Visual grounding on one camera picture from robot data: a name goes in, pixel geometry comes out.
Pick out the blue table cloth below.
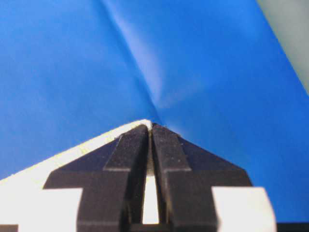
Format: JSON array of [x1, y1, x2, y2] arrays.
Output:
[[0, 0, 309, 222]]

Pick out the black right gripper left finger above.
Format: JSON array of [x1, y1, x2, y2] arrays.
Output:
[[0, 125, 148, 232]]

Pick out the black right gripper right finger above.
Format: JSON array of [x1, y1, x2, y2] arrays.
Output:
[[152, 123, 309, 232]]

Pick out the yellow white checked towel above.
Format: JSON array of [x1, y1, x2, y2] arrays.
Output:
[[0, 119, 152, 232]]

